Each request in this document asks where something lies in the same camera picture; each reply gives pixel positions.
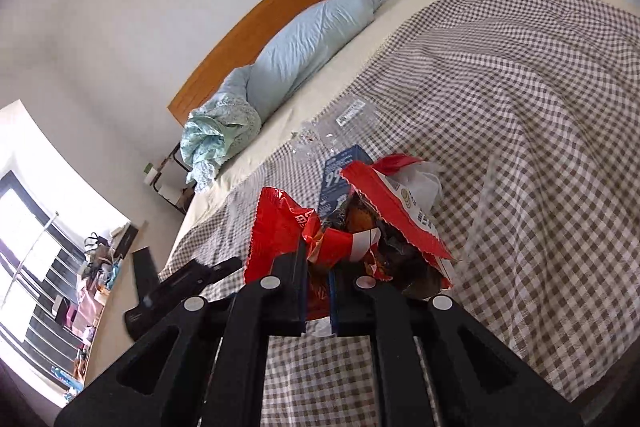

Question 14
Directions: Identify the dark printed carton box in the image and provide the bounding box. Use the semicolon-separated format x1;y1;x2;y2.
317;145;372;220

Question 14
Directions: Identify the black nightstand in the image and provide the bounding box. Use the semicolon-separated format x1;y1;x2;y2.
142;142;201;218

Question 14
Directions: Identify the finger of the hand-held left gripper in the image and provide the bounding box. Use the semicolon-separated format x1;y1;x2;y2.
132;247;160;303
155;257;244;303

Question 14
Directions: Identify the checkered bed cloth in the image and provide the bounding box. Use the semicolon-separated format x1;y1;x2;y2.
159;0;640;427

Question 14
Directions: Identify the wooden bed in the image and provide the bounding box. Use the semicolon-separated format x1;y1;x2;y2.
155;0;640;427

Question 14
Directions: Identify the metal window railing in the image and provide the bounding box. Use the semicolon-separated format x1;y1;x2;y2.
0;209;63;298

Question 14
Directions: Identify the pale green floral quilt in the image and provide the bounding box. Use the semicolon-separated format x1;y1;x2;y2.
180;67;262;192

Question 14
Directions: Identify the dark framed window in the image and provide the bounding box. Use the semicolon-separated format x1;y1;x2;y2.
0;169;86;358

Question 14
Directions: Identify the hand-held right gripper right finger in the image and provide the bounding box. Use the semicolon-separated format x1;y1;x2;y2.
328;258;585;427

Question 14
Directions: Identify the light blue pillow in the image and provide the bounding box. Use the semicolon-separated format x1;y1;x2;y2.
245;0;386;120

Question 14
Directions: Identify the pink bag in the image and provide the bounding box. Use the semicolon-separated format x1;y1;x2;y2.
75;289;103;333

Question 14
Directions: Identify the windowsill clutter pile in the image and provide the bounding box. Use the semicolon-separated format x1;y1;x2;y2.
50;224;141;395

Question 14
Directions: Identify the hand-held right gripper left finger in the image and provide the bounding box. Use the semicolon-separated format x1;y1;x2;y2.
54;238;308;427

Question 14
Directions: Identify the clear plastic packaging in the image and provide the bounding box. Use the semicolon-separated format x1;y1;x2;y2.
291;96;379;164

